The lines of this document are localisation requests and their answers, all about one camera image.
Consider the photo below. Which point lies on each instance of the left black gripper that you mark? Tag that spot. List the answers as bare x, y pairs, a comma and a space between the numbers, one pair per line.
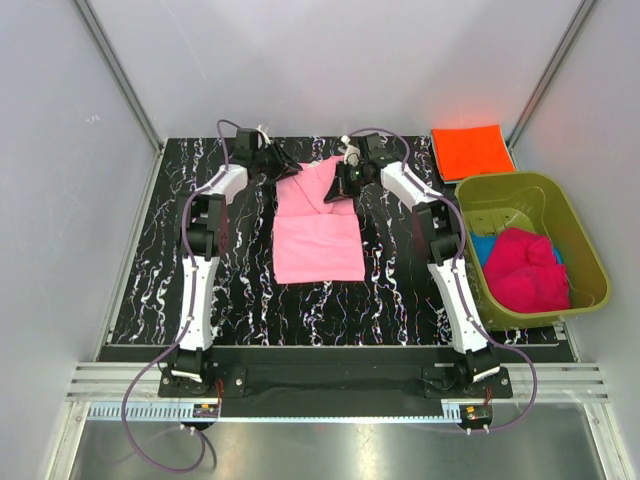
283, 165

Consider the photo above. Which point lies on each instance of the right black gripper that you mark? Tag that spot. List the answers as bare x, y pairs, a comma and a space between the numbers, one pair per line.
341, 190

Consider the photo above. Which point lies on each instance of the light pink t shirt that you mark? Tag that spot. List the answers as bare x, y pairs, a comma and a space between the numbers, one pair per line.
315, 241

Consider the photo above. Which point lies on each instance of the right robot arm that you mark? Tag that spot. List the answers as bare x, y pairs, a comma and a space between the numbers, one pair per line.
438, 230

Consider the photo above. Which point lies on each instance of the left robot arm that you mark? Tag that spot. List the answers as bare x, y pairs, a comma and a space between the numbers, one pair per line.
202, 231

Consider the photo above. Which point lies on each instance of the folded orange t shirt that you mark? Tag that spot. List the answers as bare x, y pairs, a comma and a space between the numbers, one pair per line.
462, 153

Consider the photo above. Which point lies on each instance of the black marbled table mat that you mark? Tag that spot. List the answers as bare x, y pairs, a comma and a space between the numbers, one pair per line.
397, 303

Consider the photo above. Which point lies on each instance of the blue t shirt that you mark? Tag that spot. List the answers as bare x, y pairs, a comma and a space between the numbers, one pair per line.
480, 247

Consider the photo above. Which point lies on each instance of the magenta t shirt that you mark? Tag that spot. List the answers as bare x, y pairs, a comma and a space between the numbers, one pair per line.
524, 275

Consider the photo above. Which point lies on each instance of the olive green plastic bin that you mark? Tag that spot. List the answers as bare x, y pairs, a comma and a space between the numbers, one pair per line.
533, 202

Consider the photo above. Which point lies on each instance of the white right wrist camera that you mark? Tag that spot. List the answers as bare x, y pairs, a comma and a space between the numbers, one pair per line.
351, 152

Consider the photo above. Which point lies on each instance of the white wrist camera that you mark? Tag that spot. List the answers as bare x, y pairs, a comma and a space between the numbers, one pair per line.
265, 140
351, 152

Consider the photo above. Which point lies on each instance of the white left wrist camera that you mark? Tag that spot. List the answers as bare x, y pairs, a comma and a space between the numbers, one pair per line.
265, 140

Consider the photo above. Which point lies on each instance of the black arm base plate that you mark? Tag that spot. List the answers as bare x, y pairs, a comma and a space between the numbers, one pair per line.
334, 383

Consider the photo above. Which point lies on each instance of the aluminium frame rail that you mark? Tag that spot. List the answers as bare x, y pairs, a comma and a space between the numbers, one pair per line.
556, 382

